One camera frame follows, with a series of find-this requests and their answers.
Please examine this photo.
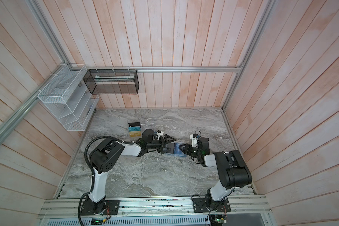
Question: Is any clear acrylic card stand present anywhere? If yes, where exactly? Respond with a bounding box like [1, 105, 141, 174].
[127, 119, 154, 133]

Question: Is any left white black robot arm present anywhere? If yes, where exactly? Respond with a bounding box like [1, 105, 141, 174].
[84, 129, 176, 204]

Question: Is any aluminium frame rail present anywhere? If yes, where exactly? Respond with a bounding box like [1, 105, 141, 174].
[0, 0, 277, 157]

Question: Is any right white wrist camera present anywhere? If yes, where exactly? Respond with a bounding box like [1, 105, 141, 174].
[190, 133, 201, 147]

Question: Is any teal VIP card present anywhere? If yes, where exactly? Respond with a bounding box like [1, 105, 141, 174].
[129, 126, 141, 133]

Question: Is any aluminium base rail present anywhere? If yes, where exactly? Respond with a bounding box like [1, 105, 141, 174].
[38, 195, 272, 219]

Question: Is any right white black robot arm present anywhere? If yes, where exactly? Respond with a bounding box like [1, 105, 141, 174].
[179, 137, 252, 204]

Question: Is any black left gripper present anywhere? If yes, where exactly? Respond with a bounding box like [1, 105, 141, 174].
[147, 134, 176, 154]

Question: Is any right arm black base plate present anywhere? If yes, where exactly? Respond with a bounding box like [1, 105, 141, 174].
[191, 196, 231, 213]

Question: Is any white ventilation grille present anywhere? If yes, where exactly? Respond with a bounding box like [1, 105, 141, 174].
[45, 216, 211, 226]

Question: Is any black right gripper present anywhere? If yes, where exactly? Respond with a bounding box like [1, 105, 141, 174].
[179, 143, 202, 158]

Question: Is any white wire mesh shelf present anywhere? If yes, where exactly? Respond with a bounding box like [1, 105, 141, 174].
[38, 64, 99, 131]

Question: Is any black mesh basket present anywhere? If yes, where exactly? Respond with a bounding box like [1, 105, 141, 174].
[83, 69, 139, 95]

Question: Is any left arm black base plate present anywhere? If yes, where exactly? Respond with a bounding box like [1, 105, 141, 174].
[80, 199, 120, 216]

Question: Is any beige card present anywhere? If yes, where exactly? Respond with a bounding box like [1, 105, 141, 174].
[129, 131, 142, 137]

